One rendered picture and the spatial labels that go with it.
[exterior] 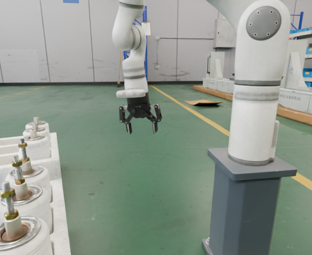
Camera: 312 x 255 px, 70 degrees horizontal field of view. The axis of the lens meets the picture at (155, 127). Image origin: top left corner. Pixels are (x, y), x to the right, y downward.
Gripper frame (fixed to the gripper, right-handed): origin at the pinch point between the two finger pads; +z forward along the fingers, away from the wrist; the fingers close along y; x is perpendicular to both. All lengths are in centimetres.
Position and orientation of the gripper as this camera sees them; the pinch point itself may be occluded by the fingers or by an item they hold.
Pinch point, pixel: (142, 131)
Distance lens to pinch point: 80.0
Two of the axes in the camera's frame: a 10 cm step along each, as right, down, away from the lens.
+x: -2.2, 3.7, -9.0
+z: 1.1, 9.3, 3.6
